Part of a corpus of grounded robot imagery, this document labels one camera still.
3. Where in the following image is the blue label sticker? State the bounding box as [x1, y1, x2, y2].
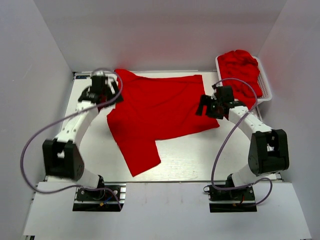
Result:
[74, 75, 91, 80]

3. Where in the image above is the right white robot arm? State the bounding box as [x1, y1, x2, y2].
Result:
[196, 86, 290, 191]

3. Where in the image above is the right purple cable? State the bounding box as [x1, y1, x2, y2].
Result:
[210, 77, 274, 207]

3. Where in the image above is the white plastic basket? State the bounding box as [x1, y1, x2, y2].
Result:
[215, 55, 273, 105]

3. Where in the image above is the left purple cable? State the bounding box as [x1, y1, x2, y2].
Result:
[19, 67, 124, 211]

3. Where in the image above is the red t shirt pile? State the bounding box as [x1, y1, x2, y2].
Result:
[217, 49, 263, 108]

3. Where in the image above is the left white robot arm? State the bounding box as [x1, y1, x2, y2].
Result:
[42, 70, 123, 189]

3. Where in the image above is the purple cable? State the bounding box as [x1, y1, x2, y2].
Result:
[210, 77, 274, 207]
[19, 67, 124, 211]

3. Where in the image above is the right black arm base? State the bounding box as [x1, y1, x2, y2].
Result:
[203, 185, 257, 213]

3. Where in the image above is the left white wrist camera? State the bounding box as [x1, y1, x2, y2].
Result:
[90, 69, 108, 78]

